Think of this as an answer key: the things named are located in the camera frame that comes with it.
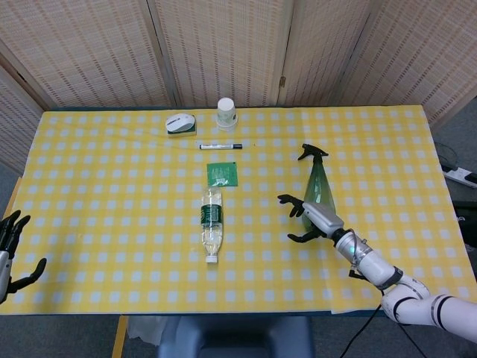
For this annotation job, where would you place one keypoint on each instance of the white plastic bag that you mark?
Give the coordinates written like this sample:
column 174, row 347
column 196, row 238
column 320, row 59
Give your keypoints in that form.
column 145, row 330

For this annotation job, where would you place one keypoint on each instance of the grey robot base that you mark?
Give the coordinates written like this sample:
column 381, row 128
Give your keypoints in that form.
column 234, row 337

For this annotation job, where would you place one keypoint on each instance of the clear plastic water bottle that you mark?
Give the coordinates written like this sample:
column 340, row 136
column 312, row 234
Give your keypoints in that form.
column 212, row 223

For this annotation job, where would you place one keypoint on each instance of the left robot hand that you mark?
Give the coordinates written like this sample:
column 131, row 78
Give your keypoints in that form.
column 9, row 242

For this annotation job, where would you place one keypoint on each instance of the brass screen hinge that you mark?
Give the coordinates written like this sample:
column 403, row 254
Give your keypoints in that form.
column 282, row 81

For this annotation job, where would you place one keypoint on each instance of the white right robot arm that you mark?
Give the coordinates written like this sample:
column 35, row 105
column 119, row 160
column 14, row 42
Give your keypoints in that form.
column 387, row 276

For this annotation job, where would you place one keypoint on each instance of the black equipment box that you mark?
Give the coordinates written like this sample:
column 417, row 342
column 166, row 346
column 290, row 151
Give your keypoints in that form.
column 466, row 223

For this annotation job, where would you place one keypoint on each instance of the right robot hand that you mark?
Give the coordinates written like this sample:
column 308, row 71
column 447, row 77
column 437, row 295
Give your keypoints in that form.
column 323, row 216

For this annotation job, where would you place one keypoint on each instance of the white computer mouse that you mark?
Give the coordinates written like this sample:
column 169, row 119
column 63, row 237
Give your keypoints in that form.
column 179, row 122

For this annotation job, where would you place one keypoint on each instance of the yellow wooden table leg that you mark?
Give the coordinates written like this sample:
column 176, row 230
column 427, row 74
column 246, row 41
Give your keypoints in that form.
column 120, row 337

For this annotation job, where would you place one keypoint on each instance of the woven folding screen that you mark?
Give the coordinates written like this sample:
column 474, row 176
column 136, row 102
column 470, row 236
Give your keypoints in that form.
column 93, row 48

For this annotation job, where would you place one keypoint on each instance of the yellow checked tablecloth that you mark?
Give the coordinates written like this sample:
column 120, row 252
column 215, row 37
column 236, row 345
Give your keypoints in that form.
column 112, row 205

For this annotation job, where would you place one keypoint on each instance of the white power strip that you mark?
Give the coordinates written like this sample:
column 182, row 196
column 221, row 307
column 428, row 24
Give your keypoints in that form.
column 460, row 175

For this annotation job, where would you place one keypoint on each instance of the green spray bottle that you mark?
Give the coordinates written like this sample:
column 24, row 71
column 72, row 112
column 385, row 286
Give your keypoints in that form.
column 317, row 182

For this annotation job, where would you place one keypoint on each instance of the green sachet packet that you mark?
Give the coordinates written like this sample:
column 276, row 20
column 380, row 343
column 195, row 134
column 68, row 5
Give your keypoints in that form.
column 223, row 173

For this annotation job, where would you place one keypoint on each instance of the white paper cup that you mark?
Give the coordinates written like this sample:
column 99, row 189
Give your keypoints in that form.
column 226, row 112

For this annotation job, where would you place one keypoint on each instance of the white marker pen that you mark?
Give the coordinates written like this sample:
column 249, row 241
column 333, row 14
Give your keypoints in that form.
column 218, row 146

